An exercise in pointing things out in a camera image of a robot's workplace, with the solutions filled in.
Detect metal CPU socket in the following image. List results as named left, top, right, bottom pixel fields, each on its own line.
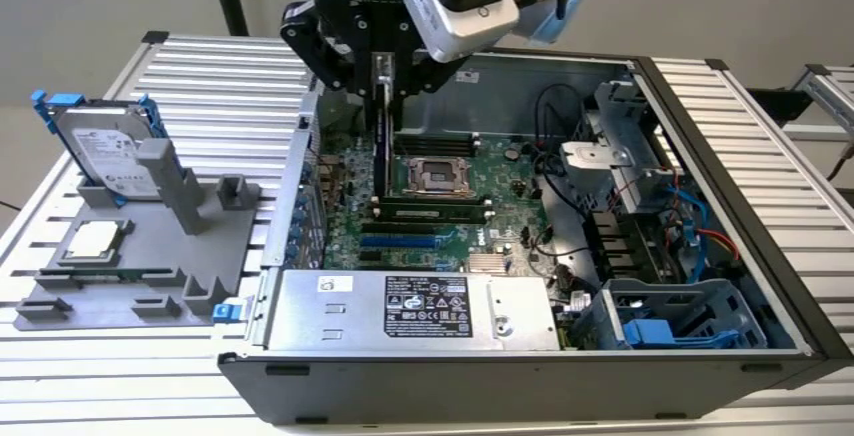
left=397, top=155, right=476, bottom=195

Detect long black expansion slot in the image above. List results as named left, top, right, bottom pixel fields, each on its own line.
left=361, top=222, right=436, bottom=238

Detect silver chipset heatsink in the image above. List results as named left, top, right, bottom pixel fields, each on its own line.
left=465, top=254, right=513, bottom=275

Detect aluminium side rail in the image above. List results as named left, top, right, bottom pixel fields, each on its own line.
left=744, top=62, right=854, bottom=182

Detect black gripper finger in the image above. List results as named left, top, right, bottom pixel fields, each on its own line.
left=391, top=49, right=469, bottom=98
left=277, top=0, right=373, bottom=98

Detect green RAM stick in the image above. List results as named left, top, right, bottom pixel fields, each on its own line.
left=37, top=266, right=176, bottom=282

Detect silver CPU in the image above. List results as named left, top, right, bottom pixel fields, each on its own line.
left=62, top=219, right=134, bottom=260

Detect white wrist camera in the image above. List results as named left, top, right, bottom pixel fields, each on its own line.
left=401, top=0, right=523, bottom=64

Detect blue data cable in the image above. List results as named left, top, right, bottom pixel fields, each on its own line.
left=659, top=183, right=722, bottom=290

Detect red and yellow wires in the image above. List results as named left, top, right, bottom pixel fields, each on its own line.
left=703, top=228, right=743, bottom=263

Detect dark RAM stick with label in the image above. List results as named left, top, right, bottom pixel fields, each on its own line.
left=377, top=204, right=488, bottom=223

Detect blue expansion slot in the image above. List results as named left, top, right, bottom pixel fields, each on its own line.
left=359, top=237, right=436, bottom=253

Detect open grey PC case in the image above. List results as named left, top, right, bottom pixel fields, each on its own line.
left=216, top=35, right=854, bottom=427

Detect hard disk in blue carrier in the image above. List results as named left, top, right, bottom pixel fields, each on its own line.
left=29, top=88, right=168, bottom=205

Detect silver metal drive cage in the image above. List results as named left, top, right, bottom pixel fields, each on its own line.
left=557, top=80, right=682, bottom=215

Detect blue disk bay latch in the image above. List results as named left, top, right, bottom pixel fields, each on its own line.
left=623, top=318, right=742, bottom=352

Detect green graphics card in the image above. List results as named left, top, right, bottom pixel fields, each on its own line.
left=368, top=52, right=400, bottom=207

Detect green motherboard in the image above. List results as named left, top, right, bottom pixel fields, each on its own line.
left=321, top=130, right=559, bottom=280

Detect silver power supply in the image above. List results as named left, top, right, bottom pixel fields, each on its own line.
left=245, top=268, right=561, bottom=352

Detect grey parts rack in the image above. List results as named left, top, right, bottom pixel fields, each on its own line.
left=12, top=138, right=265, bottom=331

